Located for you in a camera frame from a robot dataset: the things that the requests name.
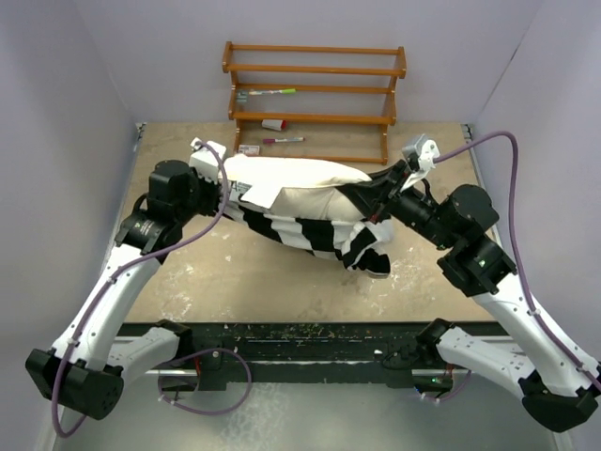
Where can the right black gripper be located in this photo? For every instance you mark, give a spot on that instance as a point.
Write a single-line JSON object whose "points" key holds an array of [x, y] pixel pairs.
{"points": [[377, 186]]}

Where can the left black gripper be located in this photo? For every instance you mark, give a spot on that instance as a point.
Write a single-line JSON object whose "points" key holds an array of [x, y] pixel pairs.
{"points": [[208, 186]]}

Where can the black white striped pillowcase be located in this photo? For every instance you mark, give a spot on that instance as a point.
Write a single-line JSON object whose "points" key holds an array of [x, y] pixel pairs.
{"points": [[358, 246]]}

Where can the cream pillow with bear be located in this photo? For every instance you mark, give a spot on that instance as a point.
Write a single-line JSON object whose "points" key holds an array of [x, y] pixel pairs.
{"points": [[295, 188]]}

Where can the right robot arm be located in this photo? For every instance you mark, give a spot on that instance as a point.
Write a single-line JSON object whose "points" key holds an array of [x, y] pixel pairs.
{"points": [[556, 382]]}

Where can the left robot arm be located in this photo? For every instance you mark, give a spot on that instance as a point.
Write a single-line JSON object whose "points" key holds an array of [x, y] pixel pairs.
{"points": [[82, 370]]}

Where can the small white card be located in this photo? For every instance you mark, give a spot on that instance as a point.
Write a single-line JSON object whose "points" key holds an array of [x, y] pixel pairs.
{"points": [[249, 150]]}

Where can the pink capped marker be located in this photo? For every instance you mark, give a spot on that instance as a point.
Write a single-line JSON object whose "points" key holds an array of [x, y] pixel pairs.
{"points": [[270, 141]]}

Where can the red white small box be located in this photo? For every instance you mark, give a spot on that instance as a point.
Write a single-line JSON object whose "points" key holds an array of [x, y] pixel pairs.
{"points": [[273, 124]]}

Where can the small grey green object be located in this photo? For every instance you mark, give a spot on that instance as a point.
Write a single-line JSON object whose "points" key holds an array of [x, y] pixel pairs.
{"points": [[241, 96]]}

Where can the green capped marker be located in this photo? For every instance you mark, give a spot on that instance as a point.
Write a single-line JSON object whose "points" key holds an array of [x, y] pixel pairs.
{"points": [[265, 92]]}

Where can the wooden shoe rack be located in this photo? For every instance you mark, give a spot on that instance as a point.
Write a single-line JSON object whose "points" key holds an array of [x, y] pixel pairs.
{"points": [[342, 86]]}

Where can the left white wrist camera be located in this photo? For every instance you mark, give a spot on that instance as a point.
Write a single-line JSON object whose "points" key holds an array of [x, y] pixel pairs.
{"points": [[203, 160]]}

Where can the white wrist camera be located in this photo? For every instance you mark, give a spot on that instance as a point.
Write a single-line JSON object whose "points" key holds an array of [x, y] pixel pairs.
{"points": [[420, 153], [203, 160]]}

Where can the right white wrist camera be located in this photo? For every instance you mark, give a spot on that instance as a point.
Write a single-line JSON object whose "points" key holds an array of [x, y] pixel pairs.
{"points": [[420, 153]]}

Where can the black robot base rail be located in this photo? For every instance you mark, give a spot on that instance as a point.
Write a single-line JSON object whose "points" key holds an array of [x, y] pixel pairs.
{"points": [[307, 352]]}

